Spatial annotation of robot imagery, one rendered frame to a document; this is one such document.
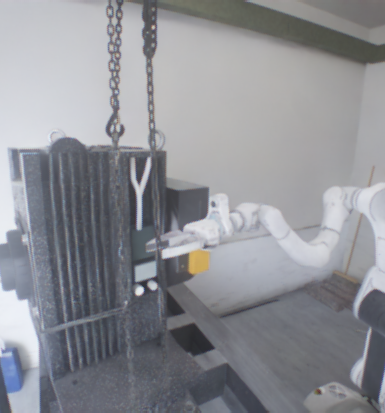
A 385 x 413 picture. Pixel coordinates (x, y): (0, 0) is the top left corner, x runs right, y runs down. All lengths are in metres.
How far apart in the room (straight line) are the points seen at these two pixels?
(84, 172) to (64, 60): 1.32
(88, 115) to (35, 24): 0.60
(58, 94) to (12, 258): 1.34
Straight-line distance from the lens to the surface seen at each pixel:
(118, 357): 1.15
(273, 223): 0.93
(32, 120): 2.06
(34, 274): 0.93
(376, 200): 1.21
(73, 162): 0.87
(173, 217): 1.01
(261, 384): 1.41
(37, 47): 2.12
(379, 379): 1.58
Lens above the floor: 1.66
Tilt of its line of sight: 14 degrees down
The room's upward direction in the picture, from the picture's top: 1 degrees clockwise
